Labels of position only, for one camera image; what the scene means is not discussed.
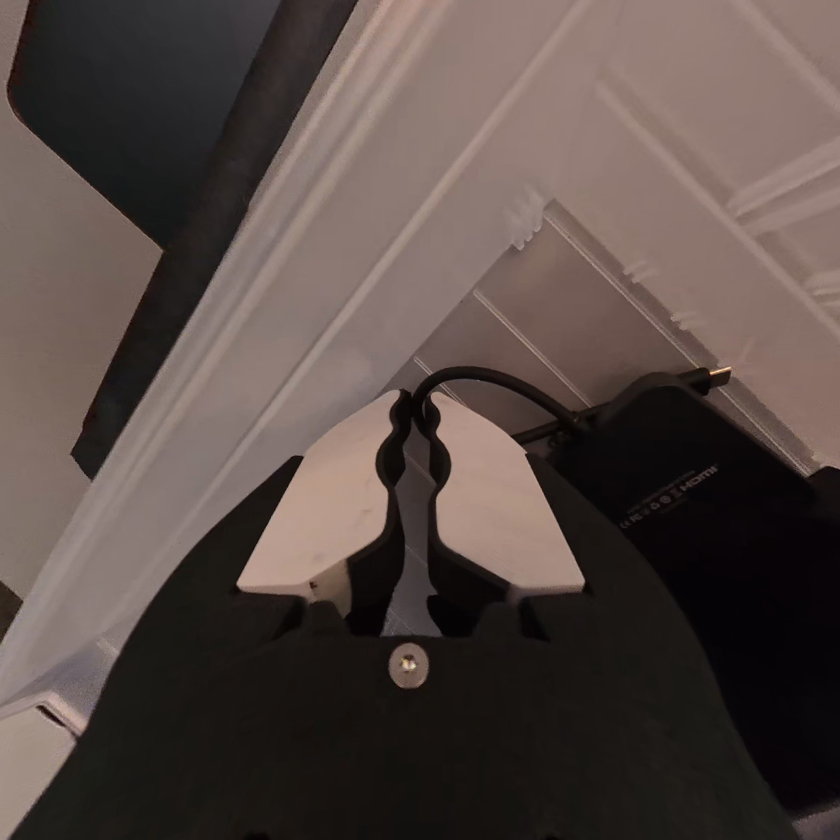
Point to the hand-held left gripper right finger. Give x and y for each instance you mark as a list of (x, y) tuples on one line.
[(505, 518)]

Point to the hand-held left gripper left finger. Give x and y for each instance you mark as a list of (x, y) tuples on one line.
[(321, 512)]

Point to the black HDMI adapter hub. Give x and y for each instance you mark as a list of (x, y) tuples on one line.
[(709, 558)]

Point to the clear plastic bin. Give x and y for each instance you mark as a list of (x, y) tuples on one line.
[(407, 197)]

